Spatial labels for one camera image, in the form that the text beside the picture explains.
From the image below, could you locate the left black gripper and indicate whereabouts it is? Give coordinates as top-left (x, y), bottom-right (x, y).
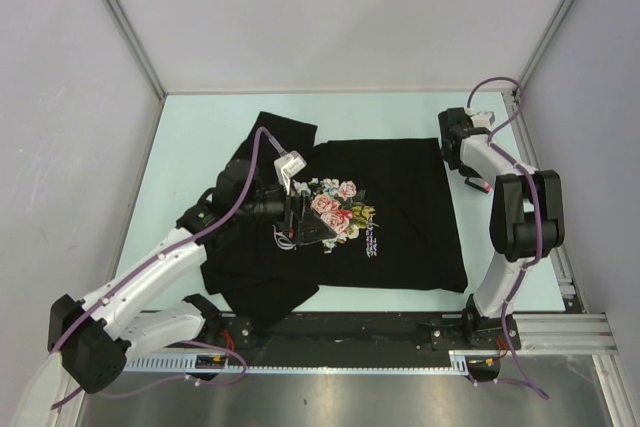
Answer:
top-left (235, 173), bottom-right (335, 245)

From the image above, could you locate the black floral print t-shirt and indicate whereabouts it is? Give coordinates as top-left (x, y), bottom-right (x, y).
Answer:
top-left (201, 112), bottom-right (468, 327)

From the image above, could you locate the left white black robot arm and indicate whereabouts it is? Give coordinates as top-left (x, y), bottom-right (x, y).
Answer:
top-left (48, 151), bottom-right (322, 394)

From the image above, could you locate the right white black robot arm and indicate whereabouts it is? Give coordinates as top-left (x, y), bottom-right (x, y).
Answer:
top-left (438, 107), bottom-right (565, 349)

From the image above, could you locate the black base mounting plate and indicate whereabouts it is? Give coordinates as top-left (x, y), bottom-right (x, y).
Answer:
top-left (218, 312), bottom-right (521, 351)

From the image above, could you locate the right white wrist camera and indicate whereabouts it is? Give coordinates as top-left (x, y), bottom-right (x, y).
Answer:
top-left (464, 107), bottom-right (495, 132)

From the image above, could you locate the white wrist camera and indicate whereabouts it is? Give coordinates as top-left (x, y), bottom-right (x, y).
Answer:
top-left (464, 107), bottom-right (495, 132)
top-left (274, 150), bottom-right (307, 194)

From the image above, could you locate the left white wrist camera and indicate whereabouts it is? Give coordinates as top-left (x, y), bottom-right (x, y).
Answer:
top-left (274, 150), bottom-right (307, 194)

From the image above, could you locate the right aluminium side rail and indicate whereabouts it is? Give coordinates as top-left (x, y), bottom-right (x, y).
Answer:
top-left (509, 113), bottom-right (582, 312)

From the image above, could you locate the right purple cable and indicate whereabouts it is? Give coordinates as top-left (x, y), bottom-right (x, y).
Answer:
top-left (467, 76), bottom-right (551, 401)

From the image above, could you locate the purple cable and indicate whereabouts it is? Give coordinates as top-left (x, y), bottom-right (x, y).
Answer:
top-left (467, 76), bottom-right (551, 401)
top-left (47, 127), bottom-right (281, 411)

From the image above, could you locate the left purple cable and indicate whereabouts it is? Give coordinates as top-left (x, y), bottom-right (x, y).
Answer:
top-left (47, 127), bottom-right (281, 411)

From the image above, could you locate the aluminium front rail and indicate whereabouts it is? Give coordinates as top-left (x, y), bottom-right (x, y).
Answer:
top-left (134, 313), bottom-right (615, 356)

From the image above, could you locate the white slotted cable duct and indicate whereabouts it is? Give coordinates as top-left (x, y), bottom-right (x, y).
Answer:
top-left (124, 351), bottom-right (501, 376)

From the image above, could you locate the right aluminium corner post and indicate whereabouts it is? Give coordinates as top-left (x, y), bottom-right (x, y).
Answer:
top-left (519, 0), bottom-right (578, 87)

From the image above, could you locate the aluminium corner post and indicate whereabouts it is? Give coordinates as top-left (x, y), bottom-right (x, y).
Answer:
top-left (102, 0), bottom-right (167, 102)
top-left (519, 0), bottom-right (578, 87)

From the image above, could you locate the left aluminium corner post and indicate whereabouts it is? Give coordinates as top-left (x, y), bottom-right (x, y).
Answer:
top-left (102, 0), bottom-right (167, 102)

